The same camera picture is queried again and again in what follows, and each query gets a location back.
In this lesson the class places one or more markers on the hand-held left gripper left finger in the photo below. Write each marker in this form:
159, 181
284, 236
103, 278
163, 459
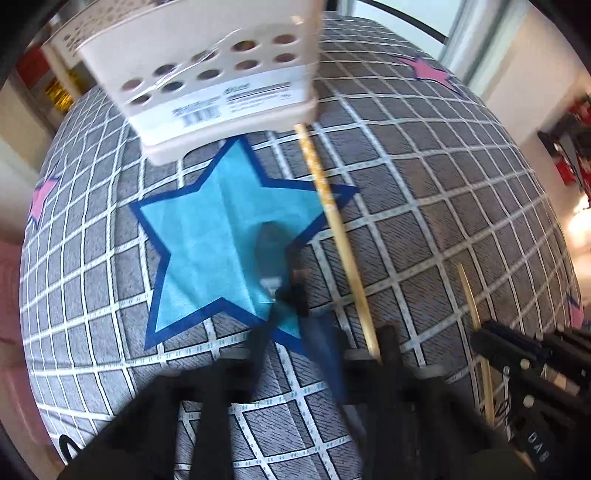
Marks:
261, 346

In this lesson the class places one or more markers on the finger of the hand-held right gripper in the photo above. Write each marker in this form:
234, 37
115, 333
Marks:
508, 344

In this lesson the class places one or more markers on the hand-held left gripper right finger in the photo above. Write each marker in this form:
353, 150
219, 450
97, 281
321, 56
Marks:
323, 350

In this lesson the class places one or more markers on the wooden chopstick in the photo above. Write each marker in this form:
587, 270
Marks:
468, 295

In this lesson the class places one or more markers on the dark translucent plastic spoon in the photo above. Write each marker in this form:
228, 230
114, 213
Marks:
272, 244

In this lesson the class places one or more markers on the gold patterned chopstick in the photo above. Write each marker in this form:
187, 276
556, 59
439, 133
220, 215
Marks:
332, 217

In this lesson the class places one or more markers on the white perforated utensil holder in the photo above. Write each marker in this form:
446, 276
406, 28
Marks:
207, 55

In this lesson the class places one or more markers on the grey checkered star tablecloth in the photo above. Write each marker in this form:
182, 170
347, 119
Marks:
415, 230

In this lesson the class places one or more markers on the red box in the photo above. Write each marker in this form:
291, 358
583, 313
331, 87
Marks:
565, 170

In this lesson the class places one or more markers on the gold foil packages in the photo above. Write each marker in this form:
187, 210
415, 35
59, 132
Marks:
57, 94

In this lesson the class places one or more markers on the white perforated basket cart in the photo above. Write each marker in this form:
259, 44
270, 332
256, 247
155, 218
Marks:
60, 50

